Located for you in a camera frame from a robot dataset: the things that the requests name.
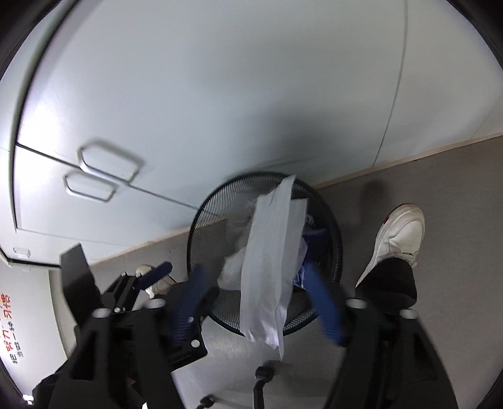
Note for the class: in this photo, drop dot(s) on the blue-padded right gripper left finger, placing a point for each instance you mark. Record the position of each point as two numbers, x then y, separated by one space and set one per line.
126 360

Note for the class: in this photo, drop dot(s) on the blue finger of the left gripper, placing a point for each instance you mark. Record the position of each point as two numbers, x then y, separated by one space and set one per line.
159 272

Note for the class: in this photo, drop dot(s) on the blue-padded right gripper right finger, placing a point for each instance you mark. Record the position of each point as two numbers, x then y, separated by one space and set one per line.
390 362

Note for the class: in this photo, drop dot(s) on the white plastic bag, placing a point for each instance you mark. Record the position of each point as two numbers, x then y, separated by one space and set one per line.
268 264

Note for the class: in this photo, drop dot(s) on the black mesh trash bin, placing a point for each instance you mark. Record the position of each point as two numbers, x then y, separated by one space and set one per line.
220 229

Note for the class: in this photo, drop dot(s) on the black trouser leg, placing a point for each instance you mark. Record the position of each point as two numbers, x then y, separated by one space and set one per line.
387 282

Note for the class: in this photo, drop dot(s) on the white sneaker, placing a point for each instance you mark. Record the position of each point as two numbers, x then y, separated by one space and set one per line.
400 236

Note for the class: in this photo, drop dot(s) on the left cabinet door handle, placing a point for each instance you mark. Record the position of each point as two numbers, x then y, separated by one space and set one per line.
83 186

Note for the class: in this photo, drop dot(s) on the cabinet door handle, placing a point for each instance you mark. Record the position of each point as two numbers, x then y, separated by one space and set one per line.
83 186
109 162

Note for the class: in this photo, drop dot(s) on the right cabinet door handle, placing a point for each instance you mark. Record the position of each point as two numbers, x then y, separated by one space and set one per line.
109 162

